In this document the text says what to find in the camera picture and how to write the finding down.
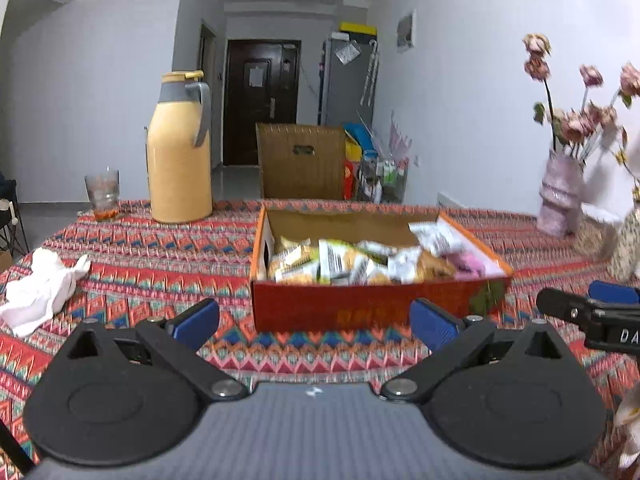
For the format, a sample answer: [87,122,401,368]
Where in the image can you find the pink ceramic vase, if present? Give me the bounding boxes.
[537,152,585,238]

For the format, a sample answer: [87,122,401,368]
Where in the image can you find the white wall panel box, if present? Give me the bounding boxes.
[396,9,418,52]

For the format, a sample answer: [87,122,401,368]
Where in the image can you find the red gift bag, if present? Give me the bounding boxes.
[343,159,359,200]

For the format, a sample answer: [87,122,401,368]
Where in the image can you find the white crumpled cloth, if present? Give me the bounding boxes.
[1,248,91,338]

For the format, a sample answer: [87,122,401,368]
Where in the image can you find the white snack packet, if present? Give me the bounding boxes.
[409,222,463,257]

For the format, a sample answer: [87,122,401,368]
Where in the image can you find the yellow thermos jug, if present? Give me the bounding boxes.
[145,70,214,224]

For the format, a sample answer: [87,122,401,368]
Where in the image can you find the lime green snack packet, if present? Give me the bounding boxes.
[318,238,388,285]

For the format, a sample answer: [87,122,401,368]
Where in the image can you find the floral slim vase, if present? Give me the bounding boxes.
[608,202,640,282]

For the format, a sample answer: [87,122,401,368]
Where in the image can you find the wire storage cart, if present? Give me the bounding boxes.
[355,150,409,204]

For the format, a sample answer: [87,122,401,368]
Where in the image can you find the patterned red tablecloth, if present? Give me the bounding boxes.
[1,200,639,463]

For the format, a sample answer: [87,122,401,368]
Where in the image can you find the black folding chair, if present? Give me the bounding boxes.
[0,174,30,258]

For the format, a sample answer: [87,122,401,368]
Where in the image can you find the dark entrance door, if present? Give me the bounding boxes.
[222,39,302,166]

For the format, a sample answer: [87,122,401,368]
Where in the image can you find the grey refrigerator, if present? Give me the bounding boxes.
[318,34,378,127]

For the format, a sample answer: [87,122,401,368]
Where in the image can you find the pink snack packet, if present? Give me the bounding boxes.
[446,252,504,281]

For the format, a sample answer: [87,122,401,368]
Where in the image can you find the red cardboard snack box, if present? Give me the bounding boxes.
[250,202,513,333]

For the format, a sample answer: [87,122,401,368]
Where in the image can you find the yellow box on fridge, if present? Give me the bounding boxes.
[340,22,378,36]

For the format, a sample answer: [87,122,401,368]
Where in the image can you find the small orange cracker packet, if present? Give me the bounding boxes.
[416,249,458,283]

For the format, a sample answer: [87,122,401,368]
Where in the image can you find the dried pink roses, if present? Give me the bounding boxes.
[520,32,640,162]

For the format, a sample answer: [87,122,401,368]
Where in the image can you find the woven tissue box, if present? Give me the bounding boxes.
[574,203,622,261]

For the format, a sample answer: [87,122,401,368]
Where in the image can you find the glass cup with drink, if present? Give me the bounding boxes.
[85,168,120,221]

